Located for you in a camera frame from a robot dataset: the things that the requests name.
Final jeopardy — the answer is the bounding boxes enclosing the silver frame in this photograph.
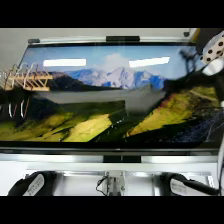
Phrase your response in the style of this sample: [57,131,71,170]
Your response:
[0,33,224,197]

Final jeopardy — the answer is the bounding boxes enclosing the wooden hanger rack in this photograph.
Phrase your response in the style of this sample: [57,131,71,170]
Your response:
[0,62,54,93]

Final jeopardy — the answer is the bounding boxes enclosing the black cable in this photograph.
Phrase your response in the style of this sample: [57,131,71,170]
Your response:
[95,175,110,197]

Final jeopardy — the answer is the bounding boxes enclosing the black garment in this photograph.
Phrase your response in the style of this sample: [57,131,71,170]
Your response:
[195,27,224,54]

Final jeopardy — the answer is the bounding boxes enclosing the white clothes hanger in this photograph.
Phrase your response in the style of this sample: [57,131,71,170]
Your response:
[7,101,15,119]
[19,99,27,119]

